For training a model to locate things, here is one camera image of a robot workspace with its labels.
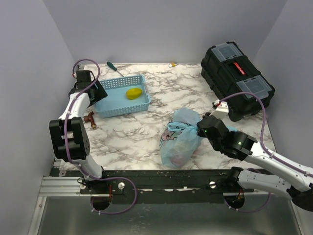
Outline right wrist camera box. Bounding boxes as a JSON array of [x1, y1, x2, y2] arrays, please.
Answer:
[[210, 100, 229, 120]]

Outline yellow fake starfruit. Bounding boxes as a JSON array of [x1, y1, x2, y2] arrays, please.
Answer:
[[126, 88, 142, 100]]

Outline light blue plastic bag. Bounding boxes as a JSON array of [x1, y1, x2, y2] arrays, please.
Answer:
[[158, 107, 237, 169]]

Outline black plastic toolbox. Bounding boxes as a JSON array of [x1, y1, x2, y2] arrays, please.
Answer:
[[201, 42, 275, 108]]

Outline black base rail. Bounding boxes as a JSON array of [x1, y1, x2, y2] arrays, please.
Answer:
[[66, 167, 244, 205]]

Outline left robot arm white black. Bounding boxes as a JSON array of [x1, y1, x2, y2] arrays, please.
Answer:
[[49, 70, 109, 193]]

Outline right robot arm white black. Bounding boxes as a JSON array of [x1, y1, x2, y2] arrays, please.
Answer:
[[197, 115, 313, 212]]

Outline light blue plastic basket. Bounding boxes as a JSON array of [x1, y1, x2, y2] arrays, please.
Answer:
[[94, 74, 151, 118]]

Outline brown metal faucet tap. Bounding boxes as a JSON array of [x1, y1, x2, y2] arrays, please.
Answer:
[[83, 111, 97, 129]]

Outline green handled screwdriver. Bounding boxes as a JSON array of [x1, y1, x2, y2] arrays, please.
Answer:
[[106, 61, 124, 77]]

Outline aluminium frame rail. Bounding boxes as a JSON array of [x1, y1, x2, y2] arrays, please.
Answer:
[[36, 64, 85, 196]]

